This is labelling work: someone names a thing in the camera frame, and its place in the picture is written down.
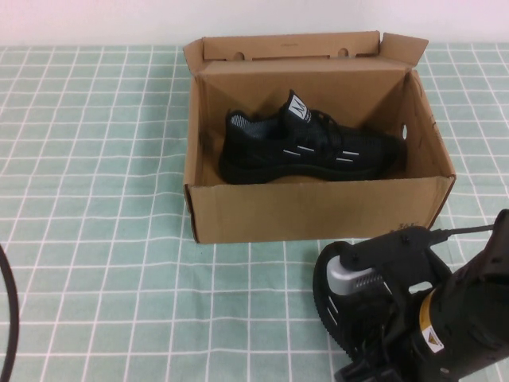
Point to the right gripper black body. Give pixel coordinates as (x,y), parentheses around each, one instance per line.
(397,322)

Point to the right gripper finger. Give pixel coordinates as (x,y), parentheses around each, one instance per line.
(366,368)

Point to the black sneaker with white stripes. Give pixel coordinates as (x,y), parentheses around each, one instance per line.
(320,302)
(258,155)

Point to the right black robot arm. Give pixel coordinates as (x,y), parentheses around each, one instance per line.
(477,310)

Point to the brown cardboard shoe box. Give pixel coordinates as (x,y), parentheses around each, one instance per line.
(298,215)

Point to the green white checked tablecloth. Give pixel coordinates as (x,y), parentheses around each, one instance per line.
(99,199)

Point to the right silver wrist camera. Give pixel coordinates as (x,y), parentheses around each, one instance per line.
(342,278)

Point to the right black camera bracket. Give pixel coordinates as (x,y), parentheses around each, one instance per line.
(381,246)

